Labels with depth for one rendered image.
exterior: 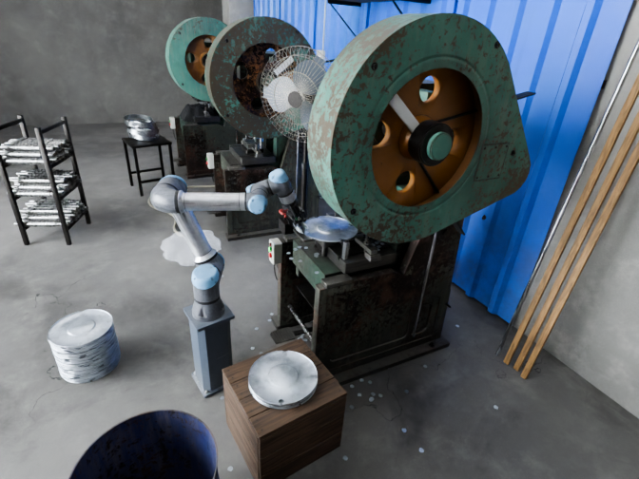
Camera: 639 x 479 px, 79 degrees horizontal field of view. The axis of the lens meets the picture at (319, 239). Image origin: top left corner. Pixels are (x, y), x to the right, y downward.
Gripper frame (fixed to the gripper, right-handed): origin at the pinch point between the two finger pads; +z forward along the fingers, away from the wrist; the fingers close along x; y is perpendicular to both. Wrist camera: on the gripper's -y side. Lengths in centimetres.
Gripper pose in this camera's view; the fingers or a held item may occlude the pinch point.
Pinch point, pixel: (301, 230)
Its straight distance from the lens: 193.2
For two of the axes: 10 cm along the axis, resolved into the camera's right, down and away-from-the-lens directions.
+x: 8.2, -5.3, 2.1
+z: 3.2, 7.2, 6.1
